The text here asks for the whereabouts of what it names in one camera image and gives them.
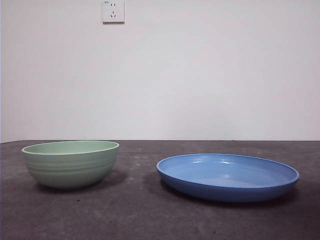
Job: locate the blue plate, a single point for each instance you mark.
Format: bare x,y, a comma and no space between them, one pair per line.
225,190

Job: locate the green ribbed bowl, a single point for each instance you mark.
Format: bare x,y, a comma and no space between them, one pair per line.
70,170

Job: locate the white wall socket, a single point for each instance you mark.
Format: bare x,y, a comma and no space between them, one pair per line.
113,12

